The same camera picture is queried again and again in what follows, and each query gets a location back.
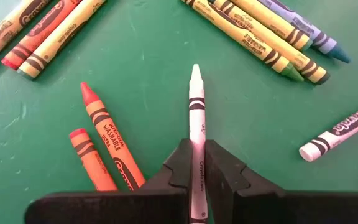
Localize green table mat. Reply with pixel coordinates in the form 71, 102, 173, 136
0, 0, 358, 224

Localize blue crayon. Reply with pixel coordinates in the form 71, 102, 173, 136
258, 0, 351, 64

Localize orange crayon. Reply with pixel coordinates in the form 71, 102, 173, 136
69, 128, 119, 192
1, 0, 82, 71
80, 82, 147, 191

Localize yellow-green crayons back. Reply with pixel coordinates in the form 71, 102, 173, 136
16, 0, 107, 81

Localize white crayon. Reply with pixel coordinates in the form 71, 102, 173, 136
187, 63, 208, 224
299, 98, 358, 163

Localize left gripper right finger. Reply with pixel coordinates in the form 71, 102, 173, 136
204, 139, 358, 224

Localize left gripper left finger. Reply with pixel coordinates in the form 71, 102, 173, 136
25, 138, 194, 224

